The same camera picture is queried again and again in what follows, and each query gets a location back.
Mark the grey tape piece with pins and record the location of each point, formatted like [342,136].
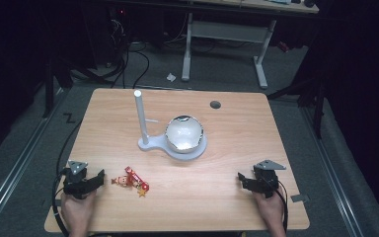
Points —
[299,198]

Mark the desk with white legs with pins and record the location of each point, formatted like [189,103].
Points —
[230,31]

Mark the yellow star ornament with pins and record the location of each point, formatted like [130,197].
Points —
[142,192]

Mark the small doll figurine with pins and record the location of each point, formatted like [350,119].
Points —
[120,181]

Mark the white paper scrap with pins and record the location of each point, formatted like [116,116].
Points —
[171,77]

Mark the silver metal bowl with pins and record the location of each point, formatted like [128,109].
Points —
[184,135]

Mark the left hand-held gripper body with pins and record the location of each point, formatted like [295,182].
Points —
[75,184]

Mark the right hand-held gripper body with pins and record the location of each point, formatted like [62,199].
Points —
[266,179]

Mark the black metal stand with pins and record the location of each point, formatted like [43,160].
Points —
[312,98]
[48,85]

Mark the metal floor rail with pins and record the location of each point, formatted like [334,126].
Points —
[332,171]
[19,151]

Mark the red candy packet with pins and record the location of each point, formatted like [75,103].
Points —
[134,177]

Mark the white stand with pole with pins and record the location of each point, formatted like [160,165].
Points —
[143,125]

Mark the person's right hand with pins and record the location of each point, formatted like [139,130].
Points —
[269,207]

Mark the person's left hand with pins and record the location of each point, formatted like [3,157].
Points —
[77,210]

